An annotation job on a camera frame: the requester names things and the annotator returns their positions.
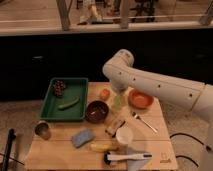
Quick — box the blue sponge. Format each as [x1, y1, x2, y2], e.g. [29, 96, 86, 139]
[71, 129, 94, 148]

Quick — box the yellow banana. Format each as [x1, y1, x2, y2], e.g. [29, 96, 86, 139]
[90, 143, 118, 152]

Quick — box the green cucumber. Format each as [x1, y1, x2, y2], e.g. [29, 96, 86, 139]
[58, 97, 80, 110]

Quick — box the green plastic tray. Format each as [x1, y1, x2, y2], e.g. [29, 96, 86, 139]
[40, 77, 88, 122]

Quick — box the dark grape bunch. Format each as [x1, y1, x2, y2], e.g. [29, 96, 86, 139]
[53, 80, 66, 97]

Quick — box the black stand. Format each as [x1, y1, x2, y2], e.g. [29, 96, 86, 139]
[1, 129, 16, 171]

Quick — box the wooden block eraser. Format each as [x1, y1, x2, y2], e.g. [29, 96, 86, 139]
[105, 117, 125, 136]

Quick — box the metal cup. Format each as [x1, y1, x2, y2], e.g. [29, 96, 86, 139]
[35, 122, 51, 140]

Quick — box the grey cloth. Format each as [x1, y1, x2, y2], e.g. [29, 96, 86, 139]
[126, 147, 152, 171]

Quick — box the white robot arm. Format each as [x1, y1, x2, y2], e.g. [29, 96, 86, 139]
[102, 49, 213, 171]

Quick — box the silver fork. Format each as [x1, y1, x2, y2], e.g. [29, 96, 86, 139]
[131, 112, 158, 133]

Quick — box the green plastic cup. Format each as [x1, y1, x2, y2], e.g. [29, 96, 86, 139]
[112, 96, 126, 111]

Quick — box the orange bowl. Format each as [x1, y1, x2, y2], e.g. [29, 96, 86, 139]
[128, 89, 154, 109]

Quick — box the small orange apple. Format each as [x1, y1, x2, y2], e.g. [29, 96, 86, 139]
[100, 89, 110, 101]

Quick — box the white paper cup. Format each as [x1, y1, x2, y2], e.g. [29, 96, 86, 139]
[116, 126, 134, 146]

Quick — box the black cable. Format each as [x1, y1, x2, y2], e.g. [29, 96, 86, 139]
[169, 132, 206, 171]

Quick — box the dark red bowl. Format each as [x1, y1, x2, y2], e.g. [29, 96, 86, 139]
[85, 100, 109, 124]

